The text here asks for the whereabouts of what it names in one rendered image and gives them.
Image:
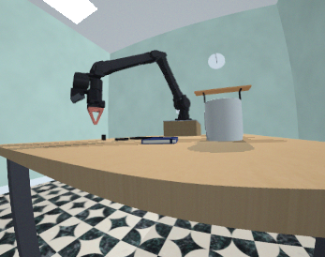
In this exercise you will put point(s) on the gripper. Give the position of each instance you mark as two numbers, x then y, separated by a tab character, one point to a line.
97	105

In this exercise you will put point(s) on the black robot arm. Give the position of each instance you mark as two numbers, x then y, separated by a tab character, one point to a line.
103	68

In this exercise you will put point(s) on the dark blue flat rectangular pad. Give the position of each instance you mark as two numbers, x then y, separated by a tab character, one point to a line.
160	140

